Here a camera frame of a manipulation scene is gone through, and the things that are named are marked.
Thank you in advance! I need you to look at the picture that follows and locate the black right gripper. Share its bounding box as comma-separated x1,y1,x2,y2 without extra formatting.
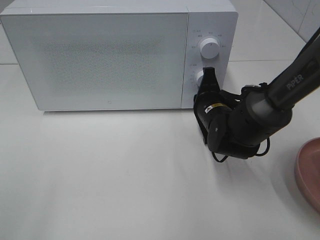
193,67,240,145

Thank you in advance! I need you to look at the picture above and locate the pink round plate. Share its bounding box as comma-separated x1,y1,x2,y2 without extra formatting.
294,137,320,213

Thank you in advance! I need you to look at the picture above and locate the white microwave door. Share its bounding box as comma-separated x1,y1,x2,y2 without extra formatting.
1,13,188,111

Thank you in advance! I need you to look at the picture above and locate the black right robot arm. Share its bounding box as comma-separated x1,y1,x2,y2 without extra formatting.
193,31,320,159

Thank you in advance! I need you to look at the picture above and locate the lower white timer knob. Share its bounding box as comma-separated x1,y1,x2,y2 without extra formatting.
195,70,204,88

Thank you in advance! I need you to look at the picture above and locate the upper white power knob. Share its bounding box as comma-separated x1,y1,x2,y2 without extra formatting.
199,36,221,59

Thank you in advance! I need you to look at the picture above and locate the white microwave oven body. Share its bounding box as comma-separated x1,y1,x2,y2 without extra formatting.
0,0,238,111

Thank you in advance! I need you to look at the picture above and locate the black camera cable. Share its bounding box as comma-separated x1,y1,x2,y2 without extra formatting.
211,137,271,164

